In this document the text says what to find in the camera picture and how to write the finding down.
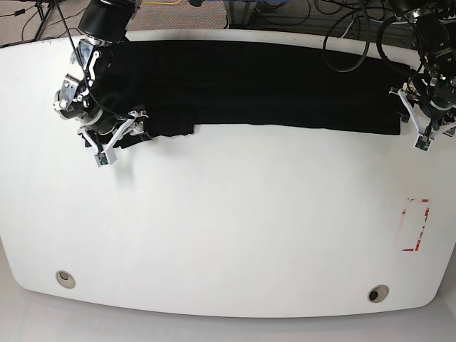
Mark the left table grommet hole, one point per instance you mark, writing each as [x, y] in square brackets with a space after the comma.
[65, 279]

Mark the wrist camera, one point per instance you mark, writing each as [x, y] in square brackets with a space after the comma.
[423, 143]
[106, 157]

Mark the black tripod stand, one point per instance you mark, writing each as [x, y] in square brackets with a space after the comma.
[44, 10]

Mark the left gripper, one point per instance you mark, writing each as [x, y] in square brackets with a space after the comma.
[441, 119]

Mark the table grommet hole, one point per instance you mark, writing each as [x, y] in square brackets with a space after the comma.
[65, 279]
[378, 293]

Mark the right table grommet hole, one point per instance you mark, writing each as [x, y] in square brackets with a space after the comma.
[378, 293]

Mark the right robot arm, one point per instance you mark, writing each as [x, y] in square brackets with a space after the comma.
[84, 94]

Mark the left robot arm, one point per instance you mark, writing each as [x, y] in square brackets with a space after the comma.
[429, 97]

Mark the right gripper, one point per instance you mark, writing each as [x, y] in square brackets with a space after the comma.
[103, 135]

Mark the black graphic t-shirt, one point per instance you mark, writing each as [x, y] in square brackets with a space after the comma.
[182, 84]

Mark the red tape rectangle marking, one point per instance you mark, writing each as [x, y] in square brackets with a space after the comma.
[412, 224]

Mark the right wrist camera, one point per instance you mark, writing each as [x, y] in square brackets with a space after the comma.
[106, 157]

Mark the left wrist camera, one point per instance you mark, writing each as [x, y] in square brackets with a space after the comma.
[423, 143]

